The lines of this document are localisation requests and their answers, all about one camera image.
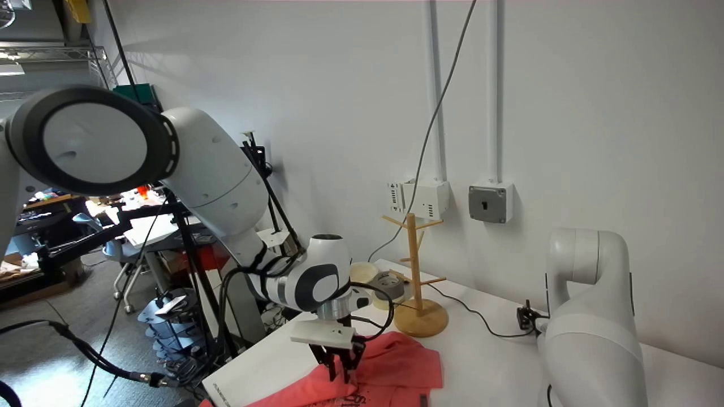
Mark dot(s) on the red box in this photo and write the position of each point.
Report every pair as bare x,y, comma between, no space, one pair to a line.
205,257

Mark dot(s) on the metal shelf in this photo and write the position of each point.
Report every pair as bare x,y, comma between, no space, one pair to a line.
46,55

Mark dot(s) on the black idle arm gripper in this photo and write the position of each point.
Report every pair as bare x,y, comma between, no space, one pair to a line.
533,316

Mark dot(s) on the black camera stand frame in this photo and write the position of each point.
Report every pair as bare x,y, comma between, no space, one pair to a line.
162,208

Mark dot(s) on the white wall socket box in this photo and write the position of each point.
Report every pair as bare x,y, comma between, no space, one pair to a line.
399,198

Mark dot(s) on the coral pink shirt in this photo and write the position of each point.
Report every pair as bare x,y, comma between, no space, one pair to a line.
399,361

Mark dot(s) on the grey office chair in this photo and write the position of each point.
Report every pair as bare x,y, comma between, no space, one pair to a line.
124,251

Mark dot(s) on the white wall conduit pipe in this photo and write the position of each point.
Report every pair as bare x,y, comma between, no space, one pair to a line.
497,75
436,75

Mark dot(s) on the grey junction box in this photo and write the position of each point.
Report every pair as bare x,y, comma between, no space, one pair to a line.
490,204

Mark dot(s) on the wooden mug tree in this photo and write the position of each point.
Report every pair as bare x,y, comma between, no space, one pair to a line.
413,256

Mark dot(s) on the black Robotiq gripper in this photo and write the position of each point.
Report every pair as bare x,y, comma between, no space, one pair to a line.
341,352

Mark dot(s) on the green box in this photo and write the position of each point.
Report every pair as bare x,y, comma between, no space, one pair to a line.
138,96

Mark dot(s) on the yellow object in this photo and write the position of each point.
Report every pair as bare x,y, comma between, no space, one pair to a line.
77,9

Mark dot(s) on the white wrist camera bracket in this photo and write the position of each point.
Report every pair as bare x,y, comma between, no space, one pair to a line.
320,335

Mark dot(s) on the plain white wall box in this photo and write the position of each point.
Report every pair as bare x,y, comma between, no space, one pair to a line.
431,199

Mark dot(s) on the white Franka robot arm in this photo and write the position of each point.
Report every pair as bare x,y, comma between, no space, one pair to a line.
210,172

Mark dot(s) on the cream plastic bowl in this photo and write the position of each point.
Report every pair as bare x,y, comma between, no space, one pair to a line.
365,270

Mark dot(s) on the black tripod clamp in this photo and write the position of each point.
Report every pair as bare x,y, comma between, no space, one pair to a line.
253,156

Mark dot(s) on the cluttered wooden desk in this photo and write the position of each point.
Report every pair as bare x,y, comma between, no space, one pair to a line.
53,202

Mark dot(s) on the white idle robot arm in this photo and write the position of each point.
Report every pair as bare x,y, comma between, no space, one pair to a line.
595,346

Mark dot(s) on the blue plastic bag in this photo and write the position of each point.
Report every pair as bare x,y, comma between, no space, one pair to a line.
162,323

